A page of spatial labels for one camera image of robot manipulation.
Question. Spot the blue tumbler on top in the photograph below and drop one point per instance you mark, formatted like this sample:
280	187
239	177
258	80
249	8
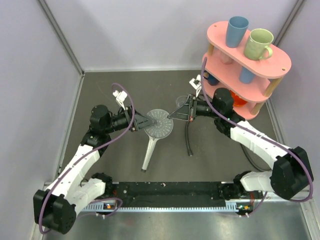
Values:
236	29

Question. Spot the blue cup middle shelf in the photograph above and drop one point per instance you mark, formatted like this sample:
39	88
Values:
246	76

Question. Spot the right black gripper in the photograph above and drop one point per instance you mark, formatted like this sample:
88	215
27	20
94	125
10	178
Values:
186	112

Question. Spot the pink three-tier shelf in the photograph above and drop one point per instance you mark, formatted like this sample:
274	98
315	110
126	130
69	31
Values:
253	81

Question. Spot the green mug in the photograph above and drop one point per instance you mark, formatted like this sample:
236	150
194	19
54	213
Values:
258	45

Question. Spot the grey shower head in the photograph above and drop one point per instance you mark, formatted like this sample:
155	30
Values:
162	129

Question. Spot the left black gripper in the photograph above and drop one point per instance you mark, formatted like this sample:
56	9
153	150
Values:
137	121

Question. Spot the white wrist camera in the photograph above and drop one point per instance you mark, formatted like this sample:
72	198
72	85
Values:
120	97
196	84

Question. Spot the pink cup middle shelf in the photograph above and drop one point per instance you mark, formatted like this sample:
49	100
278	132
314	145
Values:
225	59

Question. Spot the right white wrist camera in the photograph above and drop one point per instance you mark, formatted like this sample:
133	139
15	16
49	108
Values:
196	84

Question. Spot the aluminium rail frame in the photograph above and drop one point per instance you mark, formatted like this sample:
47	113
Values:
189	210

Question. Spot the orange bowl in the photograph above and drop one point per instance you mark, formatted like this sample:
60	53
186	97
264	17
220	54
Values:
237	101

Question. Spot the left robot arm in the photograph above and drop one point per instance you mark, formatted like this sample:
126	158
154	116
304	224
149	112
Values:
75	162

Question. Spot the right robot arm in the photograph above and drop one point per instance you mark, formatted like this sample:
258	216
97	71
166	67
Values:
290	170

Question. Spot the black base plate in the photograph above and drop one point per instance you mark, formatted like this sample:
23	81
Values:
169	194

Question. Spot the clear plastic cup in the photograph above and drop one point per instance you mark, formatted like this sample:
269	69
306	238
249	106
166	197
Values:
181	102

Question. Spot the dark blue mug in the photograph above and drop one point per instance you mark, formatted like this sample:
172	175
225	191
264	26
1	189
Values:
212	81

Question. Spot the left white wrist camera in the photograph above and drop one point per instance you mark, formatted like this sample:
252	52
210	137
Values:
120	97

